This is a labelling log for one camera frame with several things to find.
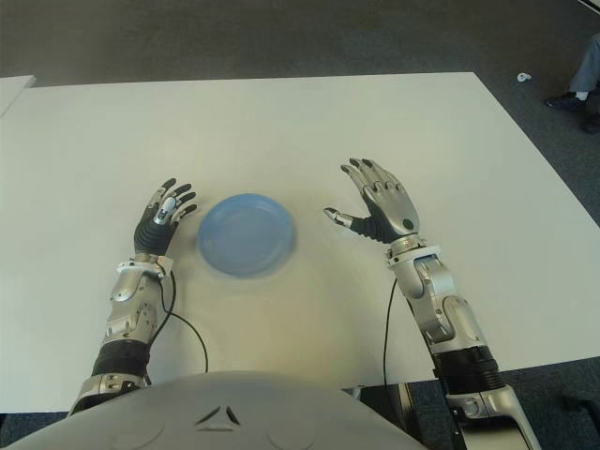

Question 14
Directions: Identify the black shoe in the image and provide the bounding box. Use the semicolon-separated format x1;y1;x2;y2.
544;91;590;112

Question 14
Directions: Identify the black table base frame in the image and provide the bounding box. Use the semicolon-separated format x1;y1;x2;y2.
349;382;446;442

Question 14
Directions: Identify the grey robot torso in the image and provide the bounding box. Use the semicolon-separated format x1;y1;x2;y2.
4;369;413;450

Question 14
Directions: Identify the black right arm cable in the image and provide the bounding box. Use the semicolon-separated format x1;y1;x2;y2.
382;276;399;388

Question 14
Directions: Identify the white side table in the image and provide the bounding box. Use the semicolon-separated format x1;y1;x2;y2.
0;74;38;118

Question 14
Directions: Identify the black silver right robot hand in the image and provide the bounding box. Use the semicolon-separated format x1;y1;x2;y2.
322;157;421;246

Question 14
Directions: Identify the grey trouser leg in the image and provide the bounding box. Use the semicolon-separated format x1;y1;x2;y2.
570;35;600;95

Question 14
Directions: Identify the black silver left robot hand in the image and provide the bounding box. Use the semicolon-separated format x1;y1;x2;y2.
133;176;198;257

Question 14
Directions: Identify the blue round plate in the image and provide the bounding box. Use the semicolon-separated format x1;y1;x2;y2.
196;192;299;278

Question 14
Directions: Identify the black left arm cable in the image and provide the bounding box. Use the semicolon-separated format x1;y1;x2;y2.
144;269;210;381

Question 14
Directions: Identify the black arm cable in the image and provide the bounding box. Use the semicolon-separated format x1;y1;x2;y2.
144;269;210;381
382;276;399;388

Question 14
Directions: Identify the black chair base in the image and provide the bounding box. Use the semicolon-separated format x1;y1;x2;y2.
561;395;600;423

